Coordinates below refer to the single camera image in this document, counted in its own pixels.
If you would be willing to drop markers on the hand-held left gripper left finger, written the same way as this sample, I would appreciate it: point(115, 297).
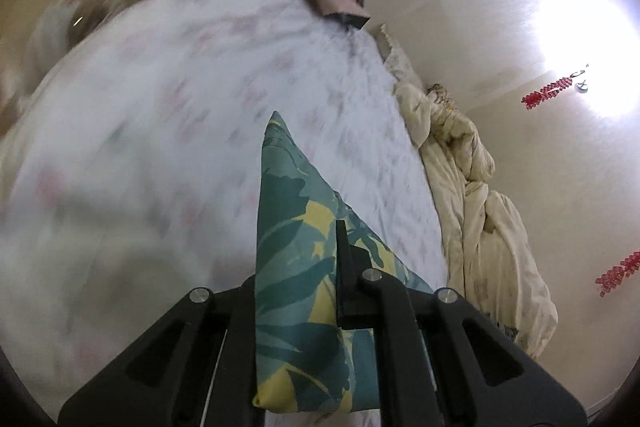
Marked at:
point(235, 322)

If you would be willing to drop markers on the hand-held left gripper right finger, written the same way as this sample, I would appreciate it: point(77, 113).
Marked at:
point(350, 287)

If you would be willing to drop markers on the green leaf-print pants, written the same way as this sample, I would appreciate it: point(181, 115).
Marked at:
point(295, 257)

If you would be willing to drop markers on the cream duvet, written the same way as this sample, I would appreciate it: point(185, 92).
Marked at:
point(480, 217)

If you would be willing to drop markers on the brown patterned cloth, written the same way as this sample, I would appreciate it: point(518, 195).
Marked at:
point(441, 97)

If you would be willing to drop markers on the red hanging decoration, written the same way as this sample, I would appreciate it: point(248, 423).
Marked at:
point(620, 272)
point(547, 91)

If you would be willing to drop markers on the white plastic bag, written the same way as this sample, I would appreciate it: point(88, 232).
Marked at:
point(60, 27)

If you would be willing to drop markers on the metal wall hook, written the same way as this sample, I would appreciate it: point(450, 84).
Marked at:
point(581, 83)

